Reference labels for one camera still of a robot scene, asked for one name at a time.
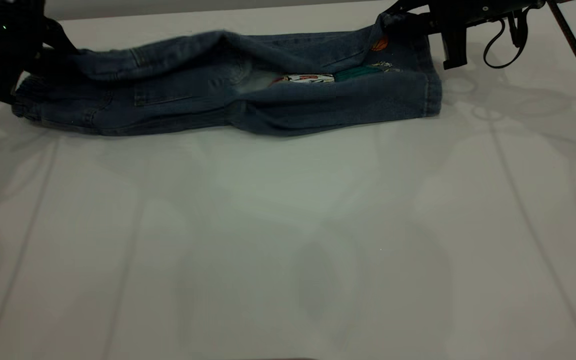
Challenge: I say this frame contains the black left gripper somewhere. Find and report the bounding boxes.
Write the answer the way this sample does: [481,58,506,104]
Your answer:
[0,0,80,104]

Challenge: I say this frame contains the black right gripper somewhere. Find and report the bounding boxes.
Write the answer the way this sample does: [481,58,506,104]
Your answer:
[380,0,540,71]

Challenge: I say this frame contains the blue denim jeans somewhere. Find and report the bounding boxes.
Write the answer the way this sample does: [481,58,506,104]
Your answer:
[10,22,444,138]

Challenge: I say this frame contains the thin black looped cable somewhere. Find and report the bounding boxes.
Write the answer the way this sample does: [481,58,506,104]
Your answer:
[483,7,530,70]

